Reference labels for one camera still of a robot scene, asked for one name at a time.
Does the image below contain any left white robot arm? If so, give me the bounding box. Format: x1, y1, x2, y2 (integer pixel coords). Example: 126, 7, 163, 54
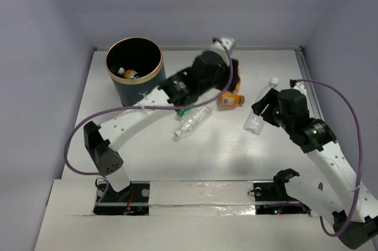
83, 50, 240, 201

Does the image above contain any tall orange blue tea bottle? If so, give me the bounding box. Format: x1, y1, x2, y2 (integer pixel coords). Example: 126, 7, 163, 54
117, 67, 140, 80

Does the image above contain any dark bin with gold rim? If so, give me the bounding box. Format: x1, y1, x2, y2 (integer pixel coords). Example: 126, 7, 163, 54
105, 37, 166, 106

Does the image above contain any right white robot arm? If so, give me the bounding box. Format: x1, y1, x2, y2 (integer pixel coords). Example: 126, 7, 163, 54
252, 89, 377, 250

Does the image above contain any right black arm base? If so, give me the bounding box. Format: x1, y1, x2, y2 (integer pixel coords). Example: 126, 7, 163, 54
247, 168, 311, 216

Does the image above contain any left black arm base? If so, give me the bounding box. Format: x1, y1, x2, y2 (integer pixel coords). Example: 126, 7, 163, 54
93, 178, 150, 216

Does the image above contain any silver foil tape strip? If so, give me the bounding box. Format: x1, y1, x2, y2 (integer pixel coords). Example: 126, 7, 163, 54
148, 181, 256, 217

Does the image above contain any clear crushed bottle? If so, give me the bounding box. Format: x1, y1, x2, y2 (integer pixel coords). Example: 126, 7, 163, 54
243, 77, 279, 135

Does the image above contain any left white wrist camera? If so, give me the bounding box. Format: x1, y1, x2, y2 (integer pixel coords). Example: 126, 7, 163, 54
209, 37, 236, 56

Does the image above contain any small orange floral bottle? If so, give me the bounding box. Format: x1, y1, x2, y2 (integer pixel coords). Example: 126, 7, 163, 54
234, 69, 241, 93

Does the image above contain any small orange bottle barcode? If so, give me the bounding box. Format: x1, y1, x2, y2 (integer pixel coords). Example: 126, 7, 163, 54
217, 92, 245, 110

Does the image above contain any green plastic bottle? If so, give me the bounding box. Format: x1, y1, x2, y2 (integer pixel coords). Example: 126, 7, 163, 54
177, 109, 191, 117

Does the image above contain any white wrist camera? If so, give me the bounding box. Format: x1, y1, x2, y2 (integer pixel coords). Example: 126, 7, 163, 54
209, 37, 236, 56
289, 80, 308, 96

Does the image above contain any metal rail at table edge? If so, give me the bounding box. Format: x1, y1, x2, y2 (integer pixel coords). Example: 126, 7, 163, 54
294, 46, 322, 116

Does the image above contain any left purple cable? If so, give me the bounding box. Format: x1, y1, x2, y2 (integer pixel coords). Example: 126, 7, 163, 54
64, 37, 234, 204

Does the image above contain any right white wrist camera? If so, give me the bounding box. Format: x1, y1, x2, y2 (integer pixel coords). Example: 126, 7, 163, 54
289, 80, 308, 96

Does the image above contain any clear bottle white cap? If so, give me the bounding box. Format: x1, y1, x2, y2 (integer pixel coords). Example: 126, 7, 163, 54
174, 103, 214, 139

